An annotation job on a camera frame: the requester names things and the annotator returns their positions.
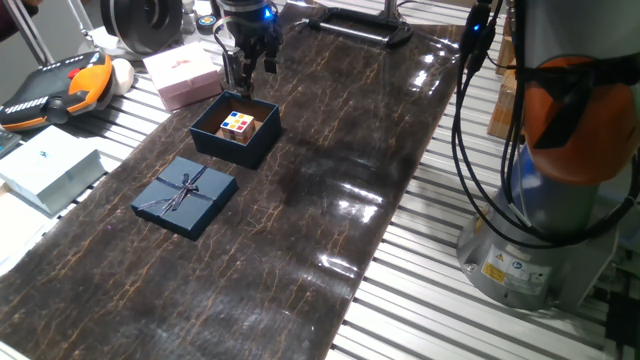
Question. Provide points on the pink gift box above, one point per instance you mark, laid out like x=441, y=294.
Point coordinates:
x=182, y=75

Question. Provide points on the colourful puzzle cube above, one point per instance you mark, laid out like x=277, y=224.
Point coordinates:
x=237, y=126

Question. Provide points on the black computer keyboard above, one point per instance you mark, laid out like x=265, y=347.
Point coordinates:
x=7, y=142

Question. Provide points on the dark marble pattern mat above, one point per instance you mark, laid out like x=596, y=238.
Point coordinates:
x=300, y=200

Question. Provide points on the blue box lid with ribbon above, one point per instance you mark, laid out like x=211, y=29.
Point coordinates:
x=170, y=205

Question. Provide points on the thin white metal rod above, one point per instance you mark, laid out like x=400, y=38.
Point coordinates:
x=82, y=25

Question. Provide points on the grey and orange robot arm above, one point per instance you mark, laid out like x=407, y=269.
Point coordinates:
x=555, y=210

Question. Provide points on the aluminium frame post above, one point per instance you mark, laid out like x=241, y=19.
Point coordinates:
x=27, y=32

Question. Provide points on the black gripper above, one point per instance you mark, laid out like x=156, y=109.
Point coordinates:
x=247, y=30

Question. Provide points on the white box with blue logo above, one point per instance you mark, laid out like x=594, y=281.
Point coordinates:
x=47, y=167

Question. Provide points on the black stand with metal post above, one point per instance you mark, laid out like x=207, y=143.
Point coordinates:
x=365, y=27

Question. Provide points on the open dark blue box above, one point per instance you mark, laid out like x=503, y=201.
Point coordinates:
x=235, y=150

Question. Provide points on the open brown cardboard box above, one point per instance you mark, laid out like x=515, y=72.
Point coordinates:
x=502, y=105

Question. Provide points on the white paper sheet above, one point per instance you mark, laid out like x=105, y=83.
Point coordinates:
x=17, y=230

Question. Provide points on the black and orange teach pendant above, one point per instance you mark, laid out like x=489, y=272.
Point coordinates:
x=45, y=95

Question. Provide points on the black filament spool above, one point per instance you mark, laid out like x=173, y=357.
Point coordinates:
x=142, y=22

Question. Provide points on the white rounded object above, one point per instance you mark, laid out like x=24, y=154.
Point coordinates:
x=122, y=76

